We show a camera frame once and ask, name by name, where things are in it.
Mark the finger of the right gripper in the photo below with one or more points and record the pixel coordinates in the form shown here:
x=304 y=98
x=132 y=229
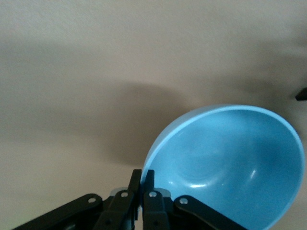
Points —
x=302 y=95

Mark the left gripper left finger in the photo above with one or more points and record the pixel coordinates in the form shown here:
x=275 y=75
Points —
x=115 y=210

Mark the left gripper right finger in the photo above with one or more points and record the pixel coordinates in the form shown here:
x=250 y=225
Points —
x=156 y=210

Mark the blue bowl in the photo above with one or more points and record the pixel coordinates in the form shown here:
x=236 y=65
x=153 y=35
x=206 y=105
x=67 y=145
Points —
x=227 y=163

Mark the brown table cloth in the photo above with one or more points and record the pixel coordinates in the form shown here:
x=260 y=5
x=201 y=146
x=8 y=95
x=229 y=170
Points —
x=72 y=60

